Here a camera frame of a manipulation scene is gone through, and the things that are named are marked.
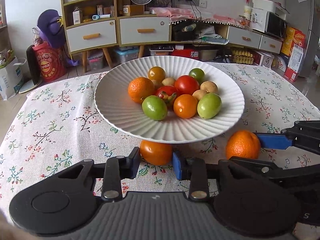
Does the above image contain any large orange mandarin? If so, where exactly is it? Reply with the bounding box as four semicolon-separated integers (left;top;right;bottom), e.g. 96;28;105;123
225;130;261;159

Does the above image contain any orange round tomato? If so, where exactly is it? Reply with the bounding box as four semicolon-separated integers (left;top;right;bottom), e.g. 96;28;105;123
174;94;198;119

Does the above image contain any green oval tomato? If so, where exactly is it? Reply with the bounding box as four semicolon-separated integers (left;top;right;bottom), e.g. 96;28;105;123
197;93;222;119

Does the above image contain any tan longan fruit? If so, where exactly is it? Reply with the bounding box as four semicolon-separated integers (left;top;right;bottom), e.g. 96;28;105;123
200;81;219;94
162;77;176;86
193;89;208;101

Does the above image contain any red tomato with stem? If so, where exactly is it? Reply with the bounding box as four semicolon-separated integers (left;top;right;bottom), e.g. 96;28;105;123
155;86;180;108

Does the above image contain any small orange mandarin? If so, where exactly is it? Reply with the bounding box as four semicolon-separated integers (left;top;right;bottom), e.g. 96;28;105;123
127;77;155;104

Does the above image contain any large red tomato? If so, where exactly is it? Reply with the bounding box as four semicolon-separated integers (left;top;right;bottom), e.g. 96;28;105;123
174;75;200;95

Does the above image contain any dark green tomato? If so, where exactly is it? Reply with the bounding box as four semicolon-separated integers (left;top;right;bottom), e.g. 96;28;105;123
189;68;205;84

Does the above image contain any yellow orange tomato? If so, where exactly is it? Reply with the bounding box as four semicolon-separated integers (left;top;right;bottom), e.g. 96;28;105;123
148;66;166;82

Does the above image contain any white ribbed plate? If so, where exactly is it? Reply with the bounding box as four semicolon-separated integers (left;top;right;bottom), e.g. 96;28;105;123
94;56;245;144

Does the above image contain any floral tablecloth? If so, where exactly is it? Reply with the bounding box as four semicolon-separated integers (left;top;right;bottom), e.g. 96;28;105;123
1;63;319;239

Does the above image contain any red box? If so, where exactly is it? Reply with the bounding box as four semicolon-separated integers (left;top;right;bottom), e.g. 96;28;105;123
170;48;199;60

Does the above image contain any white microwave oven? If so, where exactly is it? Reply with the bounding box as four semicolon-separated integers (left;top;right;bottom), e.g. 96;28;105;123
250;8;287;39

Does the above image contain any red printed bag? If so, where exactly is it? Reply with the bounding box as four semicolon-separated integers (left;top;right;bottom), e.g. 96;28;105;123
33;41;66;82

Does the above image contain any white paper shopping bag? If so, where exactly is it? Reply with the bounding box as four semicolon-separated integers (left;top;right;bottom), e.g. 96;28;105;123
0;57;27;100

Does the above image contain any wooden cabinet with drawers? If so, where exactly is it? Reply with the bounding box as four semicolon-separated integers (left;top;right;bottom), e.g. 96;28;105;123
61;0;282;68

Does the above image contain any pink cloth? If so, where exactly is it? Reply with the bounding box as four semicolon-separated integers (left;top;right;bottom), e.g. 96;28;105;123
150;7;242;28

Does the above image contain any purple plush toy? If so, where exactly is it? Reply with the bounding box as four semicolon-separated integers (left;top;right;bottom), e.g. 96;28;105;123
37;9;66;49

